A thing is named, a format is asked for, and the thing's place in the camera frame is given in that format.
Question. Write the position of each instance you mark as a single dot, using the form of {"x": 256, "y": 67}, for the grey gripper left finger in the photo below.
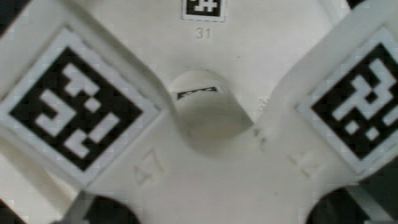
{"x": 96, "y": 210}

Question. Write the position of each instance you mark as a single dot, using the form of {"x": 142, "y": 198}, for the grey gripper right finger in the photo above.
{"x": 355, "y": 205}

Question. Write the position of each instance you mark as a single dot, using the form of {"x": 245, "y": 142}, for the white cross-shaped table base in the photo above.
{"x": 96, "y": 139}

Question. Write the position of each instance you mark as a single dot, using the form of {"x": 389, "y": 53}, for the white cylindrical table leg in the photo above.
{"x": 208, "y": 108}

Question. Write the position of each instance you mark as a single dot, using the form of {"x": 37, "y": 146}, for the white round table top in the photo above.
{"x": 236, "y": 37}

